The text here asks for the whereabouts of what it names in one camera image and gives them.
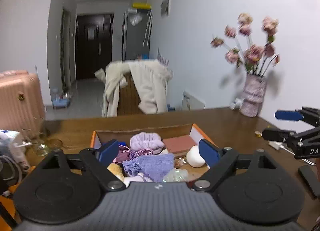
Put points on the pink hard-shell suitcase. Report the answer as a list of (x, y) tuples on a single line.
[(22, 107)]

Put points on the clear glass cup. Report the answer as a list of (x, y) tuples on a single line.
[(39, 147)]

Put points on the dried pink roses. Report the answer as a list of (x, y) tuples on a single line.
[(254, 58)]

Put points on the pink textured vase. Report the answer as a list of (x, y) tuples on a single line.
[(253, 95)]

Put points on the pink layered sponge block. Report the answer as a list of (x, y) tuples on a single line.
[(179, 146)]

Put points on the translucent green soft toy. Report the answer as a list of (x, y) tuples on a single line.
[(176, 175)]

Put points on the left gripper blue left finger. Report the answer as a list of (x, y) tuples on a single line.
[(102, 156)]

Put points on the grey refrigerator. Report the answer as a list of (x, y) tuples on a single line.
[(136, 35)]

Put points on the blue and white wipes pack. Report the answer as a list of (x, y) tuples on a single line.
[(13, 146)]

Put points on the black phone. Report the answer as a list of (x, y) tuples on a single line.
[(310, 179)]

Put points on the orange cardboard box with pumpkin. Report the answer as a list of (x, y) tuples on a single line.
[(123, 137)]

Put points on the white and yellow plush toy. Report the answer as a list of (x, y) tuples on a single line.
[(116, 170)]

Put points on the cream coat on chair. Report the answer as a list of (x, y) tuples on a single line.
[(150, 78)]

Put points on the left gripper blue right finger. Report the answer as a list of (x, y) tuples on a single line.
[(212, 155)]

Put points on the lilac fluffy towel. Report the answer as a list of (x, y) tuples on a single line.
[(144, 140)]

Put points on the white charger adapter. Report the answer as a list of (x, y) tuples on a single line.
[(276, 145)]

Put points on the dark brown entrance door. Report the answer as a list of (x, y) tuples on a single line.
[(93, 44)]

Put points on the small white jar by vase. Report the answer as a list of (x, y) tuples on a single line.
[(236, 104)]

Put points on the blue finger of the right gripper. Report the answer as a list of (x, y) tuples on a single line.
[(306, 114), (282, 136)]

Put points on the yellow box on refrigerator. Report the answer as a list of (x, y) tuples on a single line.
[(141, 6)]

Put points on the small yellow candy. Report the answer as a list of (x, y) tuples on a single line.
[(258, 134)]

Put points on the purple satin scrunchie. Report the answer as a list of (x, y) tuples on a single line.
[(126, 154)]

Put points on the clear plastic snack packet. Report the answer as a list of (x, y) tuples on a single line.
[(180, 163)]

